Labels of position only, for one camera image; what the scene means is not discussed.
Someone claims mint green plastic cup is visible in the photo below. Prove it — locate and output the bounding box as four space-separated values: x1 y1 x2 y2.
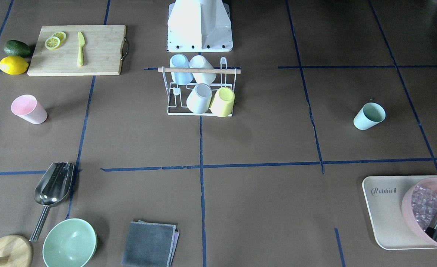
353 102 386 131

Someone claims pink plastic cup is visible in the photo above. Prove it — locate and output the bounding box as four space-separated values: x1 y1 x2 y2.
10 95 48 125

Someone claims yellow cup on rack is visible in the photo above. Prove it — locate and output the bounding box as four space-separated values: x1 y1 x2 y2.
210 87 235 117

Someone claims grey-white cup front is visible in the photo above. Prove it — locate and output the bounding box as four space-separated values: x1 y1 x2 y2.
186 83 213 114

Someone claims white cup on rack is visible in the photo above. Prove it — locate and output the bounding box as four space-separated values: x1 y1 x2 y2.
189 55 217 85

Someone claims light blue cup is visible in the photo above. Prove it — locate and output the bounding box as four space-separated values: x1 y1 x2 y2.
169 54 193 86

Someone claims grey folded cloth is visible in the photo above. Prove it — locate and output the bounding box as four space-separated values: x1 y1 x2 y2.
121 220 180 267

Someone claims yellow plastic knife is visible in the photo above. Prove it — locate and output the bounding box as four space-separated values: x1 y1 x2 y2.
77 32 86 67

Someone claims steel ice scoop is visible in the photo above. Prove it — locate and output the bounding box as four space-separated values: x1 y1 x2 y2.
29 162 75 242

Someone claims bamboo cutting board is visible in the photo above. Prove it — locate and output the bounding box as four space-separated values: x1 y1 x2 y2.
27 25 127 77

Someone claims cream rabbit tray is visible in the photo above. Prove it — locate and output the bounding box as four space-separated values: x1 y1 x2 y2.
362 175 437 250

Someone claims mint green bowl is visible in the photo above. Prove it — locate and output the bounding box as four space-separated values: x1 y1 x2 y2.
42 218 97 267

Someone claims lemon slice back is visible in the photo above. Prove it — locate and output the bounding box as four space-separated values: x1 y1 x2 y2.
52 32 67 43

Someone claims lemon slice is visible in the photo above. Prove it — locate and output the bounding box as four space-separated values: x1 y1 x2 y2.
52 32 67 43
45 36 61 50

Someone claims lemon slice front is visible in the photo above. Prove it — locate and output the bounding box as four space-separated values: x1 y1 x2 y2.
45 36 61 50

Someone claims pink bowl with ice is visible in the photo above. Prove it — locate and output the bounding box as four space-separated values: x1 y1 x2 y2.
401 177 437 246

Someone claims whole yellow lemon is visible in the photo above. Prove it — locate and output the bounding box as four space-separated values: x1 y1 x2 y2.
0 56 29 75

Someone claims green avocado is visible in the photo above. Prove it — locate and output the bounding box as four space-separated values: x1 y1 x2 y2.
3 40 31 58

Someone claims wooden mug tree stand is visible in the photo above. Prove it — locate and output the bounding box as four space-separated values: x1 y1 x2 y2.
0 235 33 267

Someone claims white wire cup rack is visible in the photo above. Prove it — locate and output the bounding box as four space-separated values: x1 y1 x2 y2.
157 56 241 117

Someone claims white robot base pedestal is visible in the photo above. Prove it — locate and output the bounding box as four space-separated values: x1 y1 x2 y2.
166 0 234 53

